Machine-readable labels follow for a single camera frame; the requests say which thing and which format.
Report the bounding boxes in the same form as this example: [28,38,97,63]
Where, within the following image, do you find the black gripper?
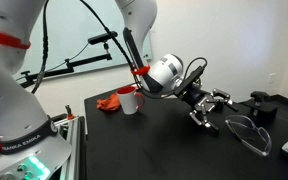
[183,85,239,133]

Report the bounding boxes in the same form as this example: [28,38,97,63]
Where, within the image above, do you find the clear safety glasses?
[224,114,272,157]

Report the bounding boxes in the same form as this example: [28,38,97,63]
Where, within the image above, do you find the red and white mug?
[116,85,146,116]

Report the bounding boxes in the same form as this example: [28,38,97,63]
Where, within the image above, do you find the orange cloth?
[96,93,122,112]

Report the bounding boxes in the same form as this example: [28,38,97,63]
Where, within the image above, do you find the glass whiteboard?
[12,0,153,81]

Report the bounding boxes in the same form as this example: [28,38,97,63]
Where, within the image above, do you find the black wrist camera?
[173,65,208,98]

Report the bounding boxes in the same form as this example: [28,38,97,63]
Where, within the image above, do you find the black knob clamp mount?
[240,90,279,128]

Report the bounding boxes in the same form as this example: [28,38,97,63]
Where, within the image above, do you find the red velcro forearm strap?
[130,64,151,77]

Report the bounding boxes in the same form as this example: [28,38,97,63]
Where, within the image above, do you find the black stereo camera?
[87,30,119,46]

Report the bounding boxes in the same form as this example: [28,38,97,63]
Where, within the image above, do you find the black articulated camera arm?
[15,43,113,89]

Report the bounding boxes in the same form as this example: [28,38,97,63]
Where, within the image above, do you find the orange handled clamp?
[64,104,76,121]

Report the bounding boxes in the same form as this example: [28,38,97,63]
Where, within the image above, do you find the aluminium extrusion frame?
[48,113,87,180]

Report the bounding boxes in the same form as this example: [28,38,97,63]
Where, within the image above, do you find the thin black camera cable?
[45,41,92,73]

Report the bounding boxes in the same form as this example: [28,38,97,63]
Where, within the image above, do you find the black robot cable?
[31,0,209,100]

